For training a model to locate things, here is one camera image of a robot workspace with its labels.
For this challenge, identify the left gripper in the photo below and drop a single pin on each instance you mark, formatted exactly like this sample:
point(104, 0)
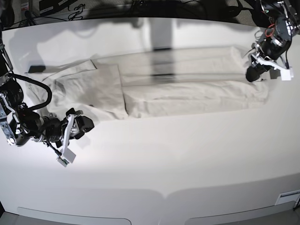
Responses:
point(270, 49)

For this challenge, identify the light grey T-shirt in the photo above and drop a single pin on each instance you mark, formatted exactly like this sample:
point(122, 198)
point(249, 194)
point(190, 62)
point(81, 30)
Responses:
point(153, 84)

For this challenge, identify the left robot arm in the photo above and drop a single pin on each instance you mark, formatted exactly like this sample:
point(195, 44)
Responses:
point(284, 23)

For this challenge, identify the white label sticker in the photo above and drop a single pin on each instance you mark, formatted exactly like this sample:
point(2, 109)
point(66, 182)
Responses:
point(286, 197)

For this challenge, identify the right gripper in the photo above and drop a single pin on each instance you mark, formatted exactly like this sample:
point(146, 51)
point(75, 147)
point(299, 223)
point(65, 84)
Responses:
point(52, 129)

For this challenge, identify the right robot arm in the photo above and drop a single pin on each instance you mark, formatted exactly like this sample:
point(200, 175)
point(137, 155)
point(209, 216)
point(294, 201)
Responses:
point(20, 123)

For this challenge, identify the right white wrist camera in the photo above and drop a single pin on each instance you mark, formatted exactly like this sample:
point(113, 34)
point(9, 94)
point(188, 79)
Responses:
point(67, 156)

